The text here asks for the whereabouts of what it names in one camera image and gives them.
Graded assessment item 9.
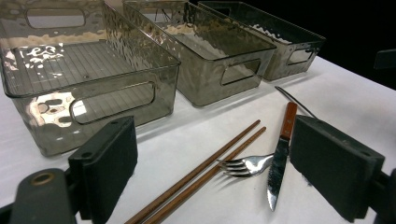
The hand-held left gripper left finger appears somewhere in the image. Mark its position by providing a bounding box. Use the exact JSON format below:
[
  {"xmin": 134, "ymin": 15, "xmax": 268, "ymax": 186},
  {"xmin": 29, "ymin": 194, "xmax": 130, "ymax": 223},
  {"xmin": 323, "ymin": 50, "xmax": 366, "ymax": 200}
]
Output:
[{"xmin": 67, "ymin": 116, "xmax": 139, "ymax": 224}]

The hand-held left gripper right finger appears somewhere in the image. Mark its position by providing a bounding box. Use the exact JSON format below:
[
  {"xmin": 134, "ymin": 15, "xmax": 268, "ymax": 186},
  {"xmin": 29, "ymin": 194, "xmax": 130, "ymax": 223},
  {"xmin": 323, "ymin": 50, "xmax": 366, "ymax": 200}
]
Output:
[{"xmin": 289, "ymin": 114, "xmax": 387, "ymax": 223}]

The silver metal spoon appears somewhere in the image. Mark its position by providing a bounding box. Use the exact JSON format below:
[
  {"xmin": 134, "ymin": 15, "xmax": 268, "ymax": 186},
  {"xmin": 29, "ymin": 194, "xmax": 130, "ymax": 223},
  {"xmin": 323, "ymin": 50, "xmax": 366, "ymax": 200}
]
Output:
[{"xmin": 275, "ymin": 86, "xmax": 318, "ymax": 119}]

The silver metal fork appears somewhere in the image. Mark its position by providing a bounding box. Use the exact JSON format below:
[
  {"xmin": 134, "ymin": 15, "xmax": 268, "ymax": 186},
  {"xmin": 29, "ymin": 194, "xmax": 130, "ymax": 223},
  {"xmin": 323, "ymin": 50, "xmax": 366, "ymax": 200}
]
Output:
[{"xmin": 216, "ymin": 152, "xmax": 276, "ymax": 179}]

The brown wooden chopstick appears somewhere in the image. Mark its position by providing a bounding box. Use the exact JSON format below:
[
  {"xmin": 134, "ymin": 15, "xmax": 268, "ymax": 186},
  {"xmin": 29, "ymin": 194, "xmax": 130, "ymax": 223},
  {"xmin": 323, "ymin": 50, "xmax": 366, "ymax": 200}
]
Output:
[
  {"xmin": 143, "ymin": 126, "xmax": 267, "ymax": 224},
  {"xmin": 124, "ymin": 119, "xmax": 262, "ymax": 224}
]

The smoky clear plastic bin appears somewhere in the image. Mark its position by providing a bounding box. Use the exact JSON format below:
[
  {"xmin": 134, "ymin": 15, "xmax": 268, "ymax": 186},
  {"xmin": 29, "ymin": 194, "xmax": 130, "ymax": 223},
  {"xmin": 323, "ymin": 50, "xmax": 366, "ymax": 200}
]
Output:
[
  {"xmin": 0, "ymin": 0, "xmax": 182, "ymax": 158},
  {"xmin": 197, "ymin": 0, "xmax": 327, "ymax": 82},
  {"xmin": 122, "ymin": 0, "xmax": 277, "ymax": 107}
]

